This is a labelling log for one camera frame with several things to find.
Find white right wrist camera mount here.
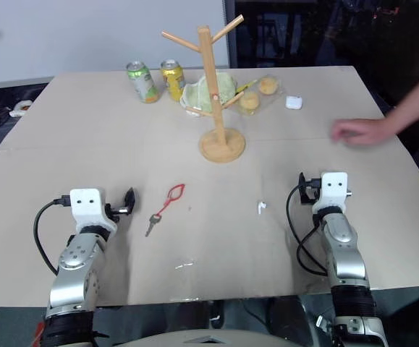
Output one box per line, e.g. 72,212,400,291
315,171,353,215

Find yellow drink can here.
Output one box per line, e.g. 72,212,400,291
159,59,187,103

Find yellow pen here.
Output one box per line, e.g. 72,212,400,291
234,79,259,93

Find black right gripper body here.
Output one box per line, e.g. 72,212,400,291
300,177,323,205

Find green cabbage in plastic wrap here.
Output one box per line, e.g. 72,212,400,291
179,72,240,117

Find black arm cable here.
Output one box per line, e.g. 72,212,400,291
285,183,330,278
33,195,73,276

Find clear plastic bun wrapper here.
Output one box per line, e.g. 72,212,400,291
232,73,287,117

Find green drink can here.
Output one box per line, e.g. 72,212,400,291
125,61,161,104

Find white wall panel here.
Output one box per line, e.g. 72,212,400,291
0,0,231,87

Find beige robot torso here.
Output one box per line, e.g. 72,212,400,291
114,326,306,347

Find person's bare hand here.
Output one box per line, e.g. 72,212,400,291
329,118,389,146

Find wooden peg tree stand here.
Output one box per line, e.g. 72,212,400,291
161,14,247,164

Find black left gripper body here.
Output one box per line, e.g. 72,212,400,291
103,203,130,223

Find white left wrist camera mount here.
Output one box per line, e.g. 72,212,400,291
69,187,118,233

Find silver key with red loop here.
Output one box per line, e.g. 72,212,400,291
144,184,186,238

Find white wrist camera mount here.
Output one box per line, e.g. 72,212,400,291
69,187,118,233
315,171,353,215

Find white earbuds case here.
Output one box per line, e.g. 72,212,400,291
284,94,303,111

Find yellow bun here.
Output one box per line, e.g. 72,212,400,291
238,90,261,111
258,75,279,96

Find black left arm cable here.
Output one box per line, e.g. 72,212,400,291
33,195,73,276

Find white power strip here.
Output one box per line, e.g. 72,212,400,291
9,100,33,118

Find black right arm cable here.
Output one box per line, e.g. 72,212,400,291
285,183,330,278

